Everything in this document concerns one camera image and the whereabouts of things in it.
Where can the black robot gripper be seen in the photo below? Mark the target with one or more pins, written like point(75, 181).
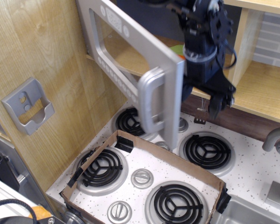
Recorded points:
point(205, 72)

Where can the silver toy microwave door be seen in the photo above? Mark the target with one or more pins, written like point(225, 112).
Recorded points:
point(158, 92)

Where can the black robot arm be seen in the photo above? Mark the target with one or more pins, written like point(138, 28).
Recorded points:
point(206, 26)

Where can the silver hanging slotted spatula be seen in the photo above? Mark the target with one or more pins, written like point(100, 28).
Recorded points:
point(201, 114)

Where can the back silver stove knob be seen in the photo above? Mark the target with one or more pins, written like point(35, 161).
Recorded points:
point(183, 125)

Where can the silver stove knob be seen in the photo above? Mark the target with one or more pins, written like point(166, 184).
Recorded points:
point(183, 125)
point(119, 212)
point(142, 178)

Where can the green toy plate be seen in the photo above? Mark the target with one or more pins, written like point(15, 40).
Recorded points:
point(178, 49)

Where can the back right black burner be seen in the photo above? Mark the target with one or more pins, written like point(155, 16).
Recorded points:
point(210, 151)

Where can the black burner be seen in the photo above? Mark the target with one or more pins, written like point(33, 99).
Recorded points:
point(127, 120)
point(175, 202)
point(105, 175)
point(210, 151)

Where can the wooden shelf board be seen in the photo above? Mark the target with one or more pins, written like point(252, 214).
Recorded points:
point(257, 84)

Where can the middle small silver knob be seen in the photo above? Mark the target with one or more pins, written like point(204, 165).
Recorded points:
point(163, 145)

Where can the back left black burner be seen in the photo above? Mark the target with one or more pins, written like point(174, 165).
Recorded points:
point(127, 120)

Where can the grey toy faucet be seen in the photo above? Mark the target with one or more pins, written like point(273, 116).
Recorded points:
point(272, 140)

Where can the centre silver stove knob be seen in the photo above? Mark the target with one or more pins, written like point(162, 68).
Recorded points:
point(142, 178)

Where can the front right black burner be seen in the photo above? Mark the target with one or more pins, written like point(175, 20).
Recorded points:
point(175, 202)

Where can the silver toy sink basin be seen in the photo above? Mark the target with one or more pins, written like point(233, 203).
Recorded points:
point(240, 211)

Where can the front left black burner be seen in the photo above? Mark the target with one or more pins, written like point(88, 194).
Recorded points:
point(105, 175)

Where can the front silver stove knob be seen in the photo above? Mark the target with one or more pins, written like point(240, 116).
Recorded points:
point(119, 212)

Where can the brown cardboard barrier frame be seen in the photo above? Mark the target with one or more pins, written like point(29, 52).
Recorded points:
point(164, 165)

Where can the grey wall phone holder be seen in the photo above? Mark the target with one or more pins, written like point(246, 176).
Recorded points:
point(22, 99)

